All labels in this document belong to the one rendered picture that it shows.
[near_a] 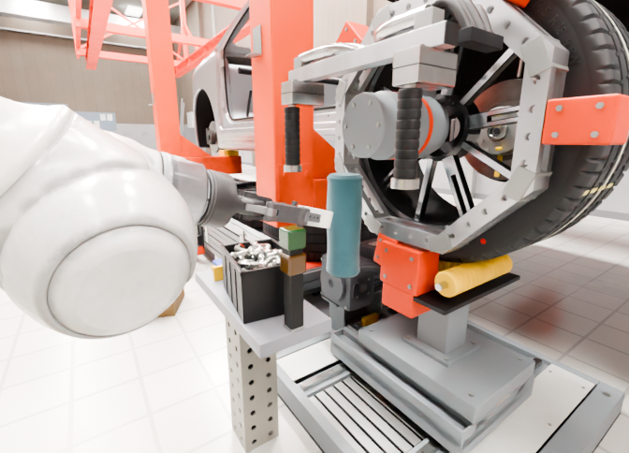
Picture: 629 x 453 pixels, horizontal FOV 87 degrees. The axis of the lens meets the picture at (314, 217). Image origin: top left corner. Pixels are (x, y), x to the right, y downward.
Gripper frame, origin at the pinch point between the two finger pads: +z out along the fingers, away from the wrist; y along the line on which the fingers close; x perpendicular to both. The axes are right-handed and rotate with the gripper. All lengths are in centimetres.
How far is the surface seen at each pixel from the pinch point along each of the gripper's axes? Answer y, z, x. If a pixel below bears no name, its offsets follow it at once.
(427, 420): -6, 46, 46
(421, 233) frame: -1.4, 31.5, -0.7
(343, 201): 13.8, 19.8, -4.0
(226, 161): 241, 93, -21
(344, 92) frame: 26.8, 24.4, -33.5
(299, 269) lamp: 5.4, 3.7, 10.6
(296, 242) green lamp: 5.4, 1.7, 5.6
